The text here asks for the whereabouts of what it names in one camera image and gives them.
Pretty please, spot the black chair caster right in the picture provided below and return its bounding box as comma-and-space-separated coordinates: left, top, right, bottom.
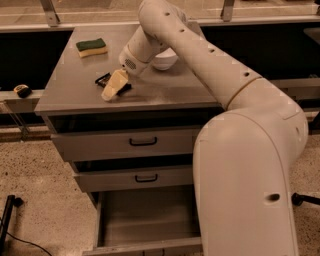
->
291, 193, 320, 206

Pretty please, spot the black stand base left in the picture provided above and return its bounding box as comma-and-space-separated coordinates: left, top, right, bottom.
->
0, 195, 23, 255

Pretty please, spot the black and yellow tape measure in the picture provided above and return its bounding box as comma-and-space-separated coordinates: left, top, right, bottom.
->
13, 84, 32, 98

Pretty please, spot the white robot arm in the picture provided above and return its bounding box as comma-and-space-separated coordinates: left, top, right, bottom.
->
119, 0, 308, 256

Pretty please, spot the white ceramic bowl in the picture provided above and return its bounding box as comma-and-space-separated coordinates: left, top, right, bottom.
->
152, 48, 178, 71

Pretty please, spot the green and yellow sponge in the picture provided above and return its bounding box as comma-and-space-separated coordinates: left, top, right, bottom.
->
76, 38, 107, 58

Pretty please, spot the black rxbar chocolate bar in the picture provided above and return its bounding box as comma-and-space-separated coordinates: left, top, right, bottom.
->
95, 73, 132, 96

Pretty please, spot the grey drawer cabinet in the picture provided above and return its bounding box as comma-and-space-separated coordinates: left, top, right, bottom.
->
34, 21, 228, 256

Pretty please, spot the grey top drawer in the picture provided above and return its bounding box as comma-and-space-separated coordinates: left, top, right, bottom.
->
52, 127, 199, 162

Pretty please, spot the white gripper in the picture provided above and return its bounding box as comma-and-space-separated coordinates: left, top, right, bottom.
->
101, 45, 148, 101

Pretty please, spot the grey middle drawer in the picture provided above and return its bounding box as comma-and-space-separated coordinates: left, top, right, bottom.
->
74, 165, 193, 192

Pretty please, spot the grey metal rail frame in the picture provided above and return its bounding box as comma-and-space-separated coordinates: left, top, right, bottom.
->
0, 0, 320, 114

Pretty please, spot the grey bottom drawer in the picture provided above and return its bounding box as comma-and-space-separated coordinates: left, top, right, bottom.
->
82, 185, 202, 256

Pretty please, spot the grey drawer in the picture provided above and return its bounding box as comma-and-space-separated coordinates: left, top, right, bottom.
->
74, 165, 193, 192
82, 185, 202, 256
52, 127, 199, 162

